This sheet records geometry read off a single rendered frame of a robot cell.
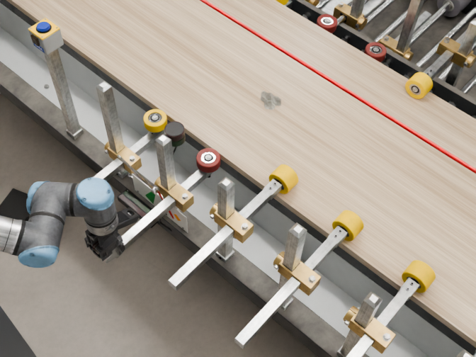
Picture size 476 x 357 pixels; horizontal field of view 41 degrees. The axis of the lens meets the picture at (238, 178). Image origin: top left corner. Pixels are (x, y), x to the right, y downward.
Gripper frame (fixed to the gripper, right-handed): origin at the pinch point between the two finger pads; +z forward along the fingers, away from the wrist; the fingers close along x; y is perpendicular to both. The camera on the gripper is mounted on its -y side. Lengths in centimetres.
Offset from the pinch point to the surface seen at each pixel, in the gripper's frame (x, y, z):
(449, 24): 18, -175, 7
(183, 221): 4.6, -24.8, 5.7
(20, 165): -112, -25, 82
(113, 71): -52, -47, -9
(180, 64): -37, -66, -9
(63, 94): -53, -26, -12
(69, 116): -53, -26, -1
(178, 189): -0.3, -27.6, -5.2
